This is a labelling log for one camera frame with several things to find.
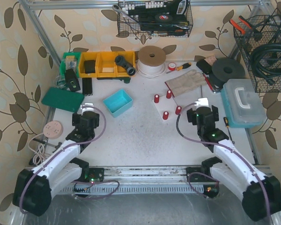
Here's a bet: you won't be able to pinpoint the red spring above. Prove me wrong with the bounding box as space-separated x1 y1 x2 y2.
154 94 160 104
163 111 169 120
175 106 182 115
166 90 172 99

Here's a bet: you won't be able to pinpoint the blue plastic tray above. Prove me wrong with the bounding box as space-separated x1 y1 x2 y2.
103 89 133 118

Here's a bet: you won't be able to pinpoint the white peg base plate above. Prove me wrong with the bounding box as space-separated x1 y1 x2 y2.
152 95 179 121

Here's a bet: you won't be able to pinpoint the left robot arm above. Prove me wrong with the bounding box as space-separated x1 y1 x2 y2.
12 106 106 216

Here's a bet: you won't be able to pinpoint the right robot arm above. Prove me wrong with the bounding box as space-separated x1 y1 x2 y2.
186 106 281 222

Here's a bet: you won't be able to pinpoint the small yellow black screwdriver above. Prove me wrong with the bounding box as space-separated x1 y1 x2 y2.
223 117 229 128

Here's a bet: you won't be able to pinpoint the green cutting mat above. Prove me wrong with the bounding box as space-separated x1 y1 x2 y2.
41 87 84 113

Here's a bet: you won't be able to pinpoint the small hammer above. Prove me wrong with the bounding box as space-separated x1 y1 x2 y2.
32 138 62 149

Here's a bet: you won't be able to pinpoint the black rectangular block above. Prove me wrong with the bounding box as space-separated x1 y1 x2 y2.
82 78 93 96

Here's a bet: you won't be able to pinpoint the blue clear toolbox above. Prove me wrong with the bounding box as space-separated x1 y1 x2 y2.
221 79 266 128

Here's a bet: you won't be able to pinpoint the beige work glove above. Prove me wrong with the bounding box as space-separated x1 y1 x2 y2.
165 69 207 97

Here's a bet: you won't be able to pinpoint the black green meter device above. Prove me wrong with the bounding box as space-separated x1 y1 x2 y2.
65 69 81 92

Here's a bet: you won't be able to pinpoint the black disc spool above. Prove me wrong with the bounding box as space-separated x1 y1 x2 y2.
209 58 245 88

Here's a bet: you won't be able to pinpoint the black box in bin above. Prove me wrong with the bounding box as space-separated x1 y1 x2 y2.
84 60 96 74

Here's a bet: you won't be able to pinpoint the yellow storage bin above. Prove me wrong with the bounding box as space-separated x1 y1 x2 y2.
78 51 136 78

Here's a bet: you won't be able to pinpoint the red white tape roll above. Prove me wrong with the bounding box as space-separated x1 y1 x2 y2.
168 62 176 71

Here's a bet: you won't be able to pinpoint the green storage bin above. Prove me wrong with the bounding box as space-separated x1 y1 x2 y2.
59 52 81 78

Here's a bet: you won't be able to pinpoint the dark grey pipe fitting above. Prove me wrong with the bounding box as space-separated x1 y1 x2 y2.
115 55 136 76

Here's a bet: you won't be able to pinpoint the black tape roll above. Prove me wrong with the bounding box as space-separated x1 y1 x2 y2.
154 13 173 24

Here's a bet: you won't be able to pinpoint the silver wrench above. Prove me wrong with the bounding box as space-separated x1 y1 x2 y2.
112 5 139 23

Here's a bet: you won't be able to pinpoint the white cable spool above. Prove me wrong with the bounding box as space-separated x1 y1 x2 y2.
137 45 166 79

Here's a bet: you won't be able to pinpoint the coiled black hose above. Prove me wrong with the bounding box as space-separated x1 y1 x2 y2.
250 41 281 79

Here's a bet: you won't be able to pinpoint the orange handled pliers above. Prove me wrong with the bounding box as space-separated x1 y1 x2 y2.
229 15 252 35

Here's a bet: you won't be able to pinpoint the right wire basket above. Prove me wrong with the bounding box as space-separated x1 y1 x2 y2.
233 14 281 93

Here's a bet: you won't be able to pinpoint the wire basket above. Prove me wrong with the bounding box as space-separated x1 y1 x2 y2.
112 0 193 41
233 14 281 93

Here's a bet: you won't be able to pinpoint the top wire basket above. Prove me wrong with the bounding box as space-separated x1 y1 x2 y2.
112 0 193 41

